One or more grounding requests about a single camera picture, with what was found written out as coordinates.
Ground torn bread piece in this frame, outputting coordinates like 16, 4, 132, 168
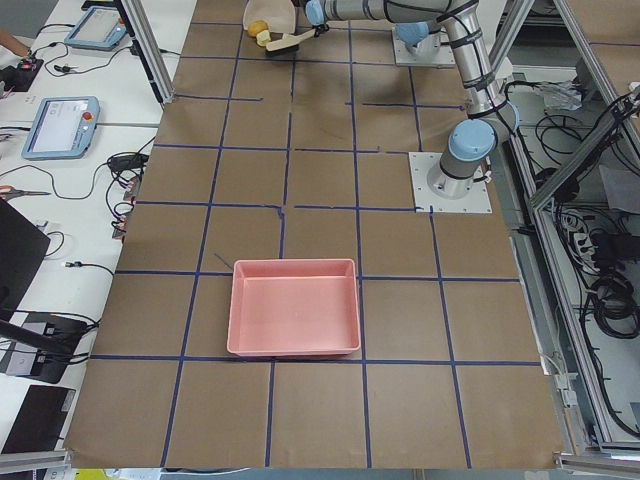
256, 30, 271, 47

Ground whole brown bread roll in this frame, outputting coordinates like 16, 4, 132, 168
247, 20, 269, 38

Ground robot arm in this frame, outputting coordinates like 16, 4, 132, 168
295, 0, 520, 200

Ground pink plastic bin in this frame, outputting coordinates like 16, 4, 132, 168
226, 259, 361, 357

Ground black power adapter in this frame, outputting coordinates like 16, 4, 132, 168
107, 152, 149, 172

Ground near teach pendant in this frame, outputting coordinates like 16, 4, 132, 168
21, 96, 101, 160

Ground teach pendant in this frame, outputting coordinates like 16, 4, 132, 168
21, 96, 101, 160
64, 6, 127, 51

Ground black laptop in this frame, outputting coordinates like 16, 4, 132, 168
0, 200, 50, 321

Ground far teach pendant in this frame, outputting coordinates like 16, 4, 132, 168
64, 6, 127, 51

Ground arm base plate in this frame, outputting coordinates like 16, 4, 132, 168
408, 152, 492, 214
392, 22, 455, 68

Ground orange handled scissors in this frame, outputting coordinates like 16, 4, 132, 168
0, 185, 50, 201

